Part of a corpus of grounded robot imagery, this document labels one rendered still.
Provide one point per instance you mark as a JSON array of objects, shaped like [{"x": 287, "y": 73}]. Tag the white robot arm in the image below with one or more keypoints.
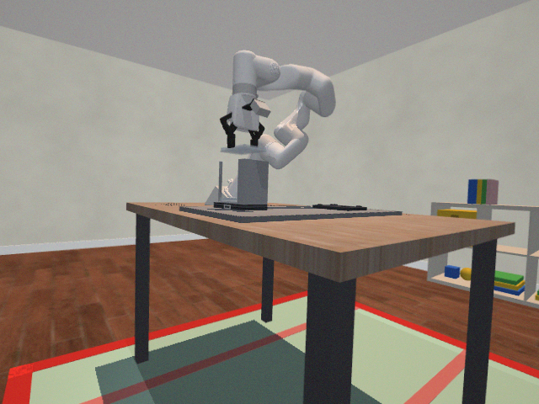
[{"x": 253, "y": 73}]

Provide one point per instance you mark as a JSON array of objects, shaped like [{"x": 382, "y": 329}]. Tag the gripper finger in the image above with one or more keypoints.
[
  {"x": 229, "y": 130},
  {"x": 256, "y": 135}
]

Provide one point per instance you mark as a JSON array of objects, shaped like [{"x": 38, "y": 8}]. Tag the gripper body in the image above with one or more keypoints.
[{"x": 243, "y": 119}]

